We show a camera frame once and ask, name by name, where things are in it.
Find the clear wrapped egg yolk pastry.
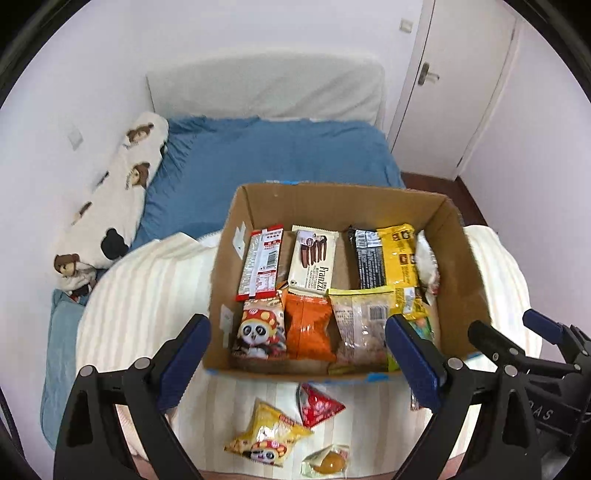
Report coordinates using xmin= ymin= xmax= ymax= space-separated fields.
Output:
xmin=301 ymin=444 xmax=350 ymax=478

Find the bear print long pillow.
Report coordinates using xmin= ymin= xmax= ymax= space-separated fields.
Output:
xmin=54 ymin=112 xmax=169 ymax=305

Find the clear bread packet yellow trim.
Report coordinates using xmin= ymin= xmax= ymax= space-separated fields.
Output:
xmin=329 ymin=286 xmax=398 ymax=370

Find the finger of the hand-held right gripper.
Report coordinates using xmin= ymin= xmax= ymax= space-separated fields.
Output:
xmin=523 ymin=308 xmax=591 ymax=356
xmin=468 ymin=320 xmax=578 ymax=377

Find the white door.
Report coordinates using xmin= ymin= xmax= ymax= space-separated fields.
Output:
xmin=388 ymin=0 xmax=522 ymax=178

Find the striped cat print blanket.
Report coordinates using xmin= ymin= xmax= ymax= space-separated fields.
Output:
xmin=76 ymin=224 xmax=543 ymax=480

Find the white padded headboard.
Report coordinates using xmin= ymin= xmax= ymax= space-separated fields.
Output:
xmin=147 ymin=53 xmax=386 ymax=127

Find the black snack packet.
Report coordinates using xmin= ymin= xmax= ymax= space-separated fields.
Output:
xmin=347 ymin=225 xmax=387 ymax=291

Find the printed cardboard box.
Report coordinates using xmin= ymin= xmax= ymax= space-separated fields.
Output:
xmin=202 ymin=181 xmax=491 ymax=381

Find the white chocolate biscuit packet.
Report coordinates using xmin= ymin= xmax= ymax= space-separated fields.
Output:
xmin=287 ymin=224 xmax=339 ymax=296

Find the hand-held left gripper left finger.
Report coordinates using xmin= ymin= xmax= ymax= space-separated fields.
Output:
xmin=53 ymin=314 xmax=213 ymax=480

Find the long red snack packet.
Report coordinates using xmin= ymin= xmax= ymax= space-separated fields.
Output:
xmin=236 ymin=223 xmax=284 ymax=302

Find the yellow panda snack packet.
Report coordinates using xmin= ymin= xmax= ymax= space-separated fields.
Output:
xmin=225 ymin=399 xmax=315 ymax=468

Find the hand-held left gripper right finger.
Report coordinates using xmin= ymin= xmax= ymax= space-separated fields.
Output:
xmin=385 ymin=315 xmax=555 ymax=480

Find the colourful candy ball bag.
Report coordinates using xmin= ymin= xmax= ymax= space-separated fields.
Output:
xmin=402 ymin=309 xmax=437 ymax=344

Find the clear cookie packet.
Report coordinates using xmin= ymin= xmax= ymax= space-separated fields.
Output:
xmin=414 ymin=231 xmax=440 ymax=305

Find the red triangular snack packet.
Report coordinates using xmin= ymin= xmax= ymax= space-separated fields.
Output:
xmin=297 ymin=382 xmax=346 ymax=429

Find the red panda snack packet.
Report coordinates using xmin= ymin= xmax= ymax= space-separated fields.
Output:
xmin=231 ymin=291 xmax=288 ymax=361

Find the blue bed sheet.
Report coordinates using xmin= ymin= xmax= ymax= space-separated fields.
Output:
xmin=41 ymin=115 xmax=406 ymax=450

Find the orange snack packet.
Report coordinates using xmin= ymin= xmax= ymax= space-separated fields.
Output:
xmin=283 ymin=291 xmax=337 ymax=362

